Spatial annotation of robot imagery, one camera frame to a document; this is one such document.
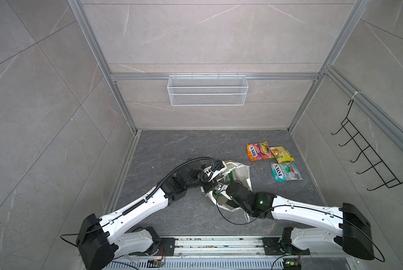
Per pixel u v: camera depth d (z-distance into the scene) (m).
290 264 0.70
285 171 0.95
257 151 1.06
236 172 0.82
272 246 0.73
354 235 0.39
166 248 0.73
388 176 0.60
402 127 0.56
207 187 0.62
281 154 1.01
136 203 0.46
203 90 1.01
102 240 0.38
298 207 0.48
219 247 0.75
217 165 0.58
